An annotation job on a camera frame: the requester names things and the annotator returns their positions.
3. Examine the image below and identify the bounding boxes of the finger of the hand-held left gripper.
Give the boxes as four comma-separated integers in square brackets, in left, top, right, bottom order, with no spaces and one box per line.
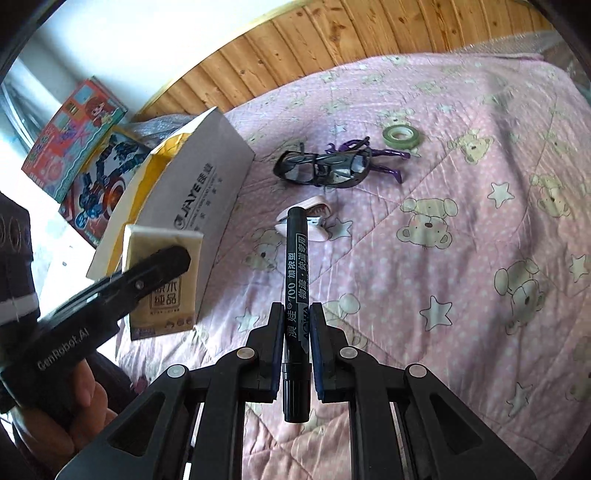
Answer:
[39,244,192,326]

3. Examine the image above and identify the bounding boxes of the black marker pen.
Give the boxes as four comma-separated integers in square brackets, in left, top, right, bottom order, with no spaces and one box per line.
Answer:
[279,207,311,423]

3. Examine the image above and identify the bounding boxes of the person's left hand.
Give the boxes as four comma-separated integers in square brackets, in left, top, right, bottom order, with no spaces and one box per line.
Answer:
[14,362,120,468]

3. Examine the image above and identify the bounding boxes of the purple glasses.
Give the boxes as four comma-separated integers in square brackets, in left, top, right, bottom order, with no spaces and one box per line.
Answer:
[323,136,411,184]

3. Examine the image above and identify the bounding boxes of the yellow tissue packet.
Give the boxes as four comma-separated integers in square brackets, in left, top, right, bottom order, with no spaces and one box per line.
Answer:
[122,224,205,341]

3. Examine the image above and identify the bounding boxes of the pink bear print blanket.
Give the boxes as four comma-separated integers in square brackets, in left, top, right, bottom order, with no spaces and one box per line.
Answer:
[115,30,591,480]

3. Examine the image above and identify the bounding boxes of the robot figure toy box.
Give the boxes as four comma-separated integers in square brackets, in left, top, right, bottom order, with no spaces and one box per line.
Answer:
[58,126,153,250]

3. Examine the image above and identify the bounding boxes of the wooden wall panel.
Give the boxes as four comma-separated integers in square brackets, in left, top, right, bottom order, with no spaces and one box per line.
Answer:
[134,0,559,123]

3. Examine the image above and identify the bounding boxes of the pink cartoon girl toy box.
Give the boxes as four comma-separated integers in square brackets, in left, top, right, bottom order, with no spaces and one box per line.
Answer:
[21,78,129,204]

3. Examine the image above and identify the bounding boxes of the black glasses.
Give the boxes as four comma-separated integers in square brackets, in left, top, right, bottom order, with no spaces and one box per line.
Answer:
[274,147,371,188]

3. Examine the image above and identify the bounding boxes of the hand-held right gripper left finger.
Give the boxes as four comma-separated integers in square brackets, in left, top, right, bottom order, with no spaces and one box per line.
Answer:
[76,302,283,480]

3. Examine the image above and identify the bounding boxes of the green tape roll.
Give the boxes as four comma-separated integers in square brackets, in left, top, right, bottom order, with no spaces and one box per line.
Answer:
[382,124,424,149]

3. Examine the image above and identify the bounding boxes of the clear bubble wrap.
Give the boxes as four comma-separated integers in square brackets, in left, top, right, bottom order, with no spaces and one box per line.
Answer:
[457,21,591,93]
[131,114,200,140]

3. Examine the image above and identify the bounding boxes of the white cardboard box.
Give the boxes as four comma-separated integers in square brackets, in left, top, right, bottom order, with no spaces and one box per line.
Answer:
[87,106,256,283]

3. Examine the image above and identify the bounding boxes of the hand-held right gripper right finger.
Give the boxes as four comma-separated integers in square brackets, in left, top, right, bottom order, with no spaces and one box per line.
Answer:
[310,302,522,480]

